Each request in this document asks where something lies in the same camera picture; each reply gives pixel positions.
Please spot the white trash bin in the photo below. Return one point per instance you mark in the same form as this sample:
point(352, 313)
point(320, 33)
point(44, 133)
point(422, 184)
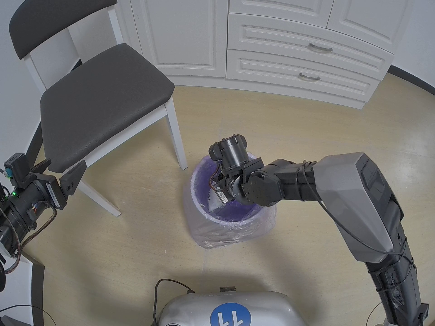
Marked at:
point(204, 209)

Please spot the white chair dark grey seat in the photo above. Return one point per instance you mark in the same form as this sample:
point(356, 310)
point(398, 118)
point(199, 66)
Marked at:
point(102, 104)

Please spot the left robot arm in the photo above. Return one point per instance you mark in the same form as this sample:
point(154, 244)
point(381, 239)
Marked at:
point(5, 229)

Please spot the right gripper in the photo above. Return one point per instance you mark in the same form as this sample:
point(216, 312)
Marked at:
point(232, 190)

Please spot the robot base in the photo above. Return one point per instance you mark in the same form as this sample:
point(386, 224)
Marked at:
point(190, 311)

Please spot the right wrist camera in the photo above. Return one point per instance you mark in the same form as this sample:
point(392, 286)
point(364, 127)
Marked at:
point(215, 151)

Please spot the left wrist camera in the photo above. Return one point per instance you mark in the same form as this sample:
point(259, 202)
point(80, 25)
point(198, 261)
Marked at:
point(17, 166)

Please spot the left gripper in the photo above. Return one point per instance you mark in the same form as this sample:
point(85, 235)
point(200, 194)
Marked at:
point(34, 199)

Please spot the white paper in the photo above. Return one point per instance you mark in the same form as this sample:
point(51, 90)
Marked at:
point(215, 203)

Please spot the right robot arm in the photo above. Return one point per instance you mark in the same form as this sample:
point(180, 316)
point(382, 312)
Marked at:
point(353, 195)

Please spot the purple plastic bag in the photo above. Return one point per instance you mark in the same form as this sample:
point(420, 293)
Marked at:
point(224, 233)

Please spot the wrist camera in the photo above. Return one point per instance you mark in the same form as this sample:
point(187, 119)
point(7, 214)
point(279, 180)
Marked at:
point(17, 166)
point(215, 151)

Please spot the white wardrobe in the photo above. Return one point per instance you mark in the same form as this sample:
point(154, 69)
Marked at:
point(272, 29)

